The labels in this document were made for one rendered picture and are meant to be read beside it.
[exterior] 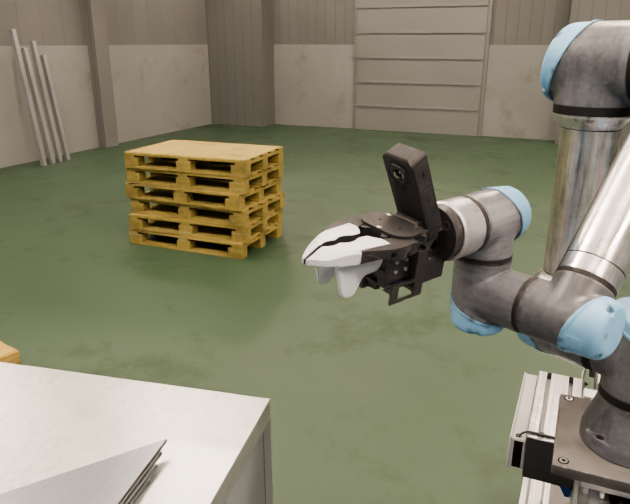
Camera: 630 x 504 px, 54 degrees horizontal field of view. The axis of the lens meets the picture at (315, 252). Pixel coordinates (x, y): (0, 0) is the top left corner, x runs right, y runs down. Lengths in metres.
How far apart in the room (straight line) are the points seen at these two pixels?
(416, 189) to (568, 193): 0.41
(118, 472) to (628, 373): 0.76
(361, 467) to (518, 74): 9.81
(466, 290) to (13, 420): 0.78
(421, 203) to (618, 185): 0.27
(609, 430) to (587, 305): 0.36
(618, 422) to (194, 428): 0.67
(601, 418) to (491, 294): 0.36
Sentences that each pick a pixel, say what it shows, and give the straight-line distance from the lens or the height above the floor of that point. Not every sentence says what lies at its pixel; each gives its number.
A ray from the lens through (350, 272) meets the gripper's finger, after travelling 0.63.
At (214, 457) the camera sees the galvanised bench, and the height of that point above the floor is 1.05.
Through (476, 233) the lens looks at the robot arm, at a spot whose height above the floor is 1.44.
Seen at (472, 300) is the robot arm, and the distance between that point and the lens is 0.83.
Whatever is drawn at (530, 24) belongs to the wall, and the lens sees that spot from 11.80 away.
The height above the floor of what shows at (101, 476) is 1.07.
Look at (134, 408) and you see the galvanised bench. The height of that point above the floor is 1.05.
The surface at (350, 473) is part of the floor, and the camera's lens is 2.64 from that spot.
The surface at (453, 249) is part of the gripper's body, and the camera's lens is 0.73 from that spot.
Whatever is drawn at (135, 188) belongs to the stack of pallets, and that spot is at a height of 0.49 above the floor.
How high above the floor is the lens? 1.65
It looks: 19 degrees down
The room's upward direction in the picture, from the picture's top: straight up
